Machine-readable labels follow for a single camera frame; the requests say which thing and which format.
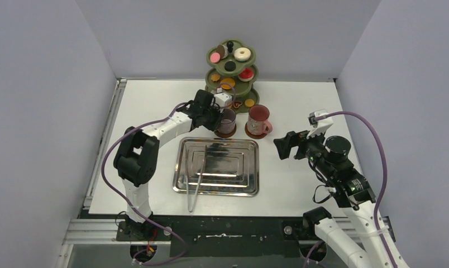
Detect grey purple mug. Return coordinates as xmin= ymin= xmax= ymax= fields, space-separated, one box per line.
xmin=217 ymin=108 xmax=236 ymax=133

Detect brown wooden coaster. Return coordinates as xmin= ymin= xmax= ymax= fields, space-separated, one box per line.
xmin=244 ymin=124 xmax=272 ymax=140
xmin=214 ymin=126 xmax=237 ymax=138

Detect brown heart cookie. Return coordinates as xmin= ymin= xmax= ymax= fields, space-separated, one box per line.
xmin=232 ymin=101 xmax=243 ymax=109

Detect pink floral mug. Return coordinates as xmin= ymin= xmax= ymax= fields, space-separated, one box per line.
xmin=246 ymin=104 xmax=273 ymax=135

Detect orange round cake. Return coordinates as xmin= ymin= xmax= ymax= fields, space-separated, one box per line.
xmin=220 ymin=78 xmax=236 ymax=90

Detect round tan biscuit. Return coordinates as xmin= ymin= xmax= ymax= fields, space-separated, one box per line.
xmin=244 ymin=98 xmax=255 ymax=108

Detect black sandwich cookie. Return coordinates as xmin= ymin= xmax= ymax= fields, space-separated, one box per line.
xmin=224 ymin=61 xmax=236 ymax=71

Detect red frosted donut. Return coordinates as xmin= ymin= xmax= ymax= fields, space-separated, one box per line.
xmin=238 ymin=68 xmax=255 ymax=82

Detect pink macaron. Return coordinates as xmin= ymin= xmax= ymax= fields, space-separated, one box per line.
xmin=209 ymin=52 xmax=221 ymax=64

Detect chocolate white half cake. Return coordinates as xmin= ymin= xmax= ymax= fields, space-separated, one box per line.
xmin=216 ymin=44 xmax=228 ymax=59

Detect white ring donut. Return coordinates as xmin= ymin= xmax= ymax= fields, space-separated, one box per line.
xmin=233 ymin=47 xmax=252 ymax=62

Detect metal serving tongs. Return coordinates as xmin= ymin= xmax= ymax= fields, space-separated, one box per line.
xmin=184 ymin=146 xmax=208 ymax=214

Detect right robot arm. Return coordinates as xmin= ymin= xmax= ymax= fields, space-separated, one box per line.
xmin=273 ymin=131 xmax=408 ymax=267

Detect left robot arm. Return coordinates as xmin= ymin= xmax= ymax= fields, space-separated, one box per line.
xmin=113 ymin=89 xmax=232 ymax=240

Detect green three-tier serving stand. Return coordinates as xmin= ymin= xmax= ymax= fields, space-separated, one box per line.
xmin=205 ymin=39 xmax=259 ymax=113

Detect stainless steel tray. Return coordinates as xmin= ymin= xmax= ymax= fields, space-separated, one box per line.
xmin=173 ymin=137 xmax=259 ymax=197

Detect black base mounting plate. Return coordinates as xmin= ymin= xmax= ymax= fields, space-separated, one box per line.
xmin=116 ymin=215 xmax=318 ymax=258

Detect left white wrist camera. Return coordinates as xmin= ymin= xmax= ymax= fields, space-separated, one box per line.
xmin=213 ymin=88 xmax=233 ymax=108

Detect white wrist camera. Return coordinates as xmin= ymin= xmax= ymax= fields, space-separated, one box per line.
xmin=213 ymin=88 xmax=233 ymax=108
xmin=307 ymin=109 xmax=333 ymax=139

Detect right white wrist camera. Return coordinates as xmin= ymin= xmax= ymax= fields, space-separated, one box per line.
xmin=307 ymin=109 xmax=333 ymax=139

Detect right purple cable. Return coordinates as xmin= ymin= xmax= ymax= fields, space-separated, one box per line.
xmin=302 ymin=111 xmax=399 ymax=268

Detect purple cable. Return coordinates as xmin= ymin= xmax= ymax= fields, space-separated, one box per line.
xmin=302 ymin=111 xmax=399 ymax=268
xmin=100 ymin=82 xmax=237 ymax=267

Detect aluminium rail right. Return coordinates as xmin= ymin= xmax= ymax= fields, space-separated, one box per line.
xmin=332 ymin=216 xmax=397 ymax=245

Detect aluminium rail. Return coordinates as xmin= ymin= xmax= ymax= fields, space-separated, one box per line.
xmin=332 ymin=216 xmax=397 ymax=245
xmin=54 ymin=78 xmax=174 ymax=268

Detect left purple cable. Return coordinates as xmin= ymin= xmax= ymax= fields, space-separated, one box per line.
xmin=100 ymin=82 xmax=237 ymax=267

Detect aluminium rail left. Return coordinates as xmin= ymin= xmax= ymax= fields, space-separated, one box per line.
xmin=54 ymin=78 xmax=174 ymax=268

